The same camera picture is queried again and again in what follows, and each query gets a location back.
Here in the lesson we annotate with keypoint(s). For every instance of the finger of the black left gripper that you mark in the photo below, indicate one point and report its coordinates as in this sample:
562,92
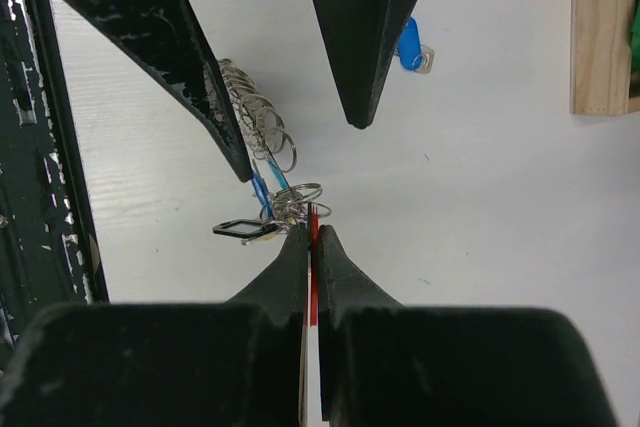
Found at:
165,39
360,38

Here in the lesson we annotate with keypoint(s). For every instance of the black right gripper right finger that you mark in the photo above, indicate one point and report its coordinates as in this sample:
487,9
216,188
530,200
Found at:
386,364

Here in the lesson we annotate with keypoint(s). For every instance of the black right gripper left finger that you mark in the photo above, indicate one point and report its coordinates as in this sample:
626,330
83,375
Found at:
236,363

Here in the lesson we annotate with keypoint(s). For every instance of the key with blue tag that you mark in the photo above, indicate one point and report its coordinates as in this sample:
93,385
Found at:
413,55

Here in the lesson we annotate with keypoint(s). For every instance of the key with red tag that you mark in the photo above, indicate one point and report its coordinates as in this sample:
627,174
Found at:
314,267

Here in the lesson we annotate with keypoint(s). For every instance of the wooden tray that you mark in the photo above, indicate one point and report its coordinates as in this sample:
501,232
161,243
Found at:
603,82

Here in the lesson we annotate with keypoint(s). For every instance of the green garment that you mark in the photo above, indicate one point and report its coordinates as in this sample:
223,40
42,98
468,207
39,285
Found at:
635,42

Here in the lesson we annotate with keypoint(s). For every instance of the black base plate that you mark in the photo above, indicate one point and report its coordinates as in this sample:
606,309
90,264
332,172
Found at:
49,249

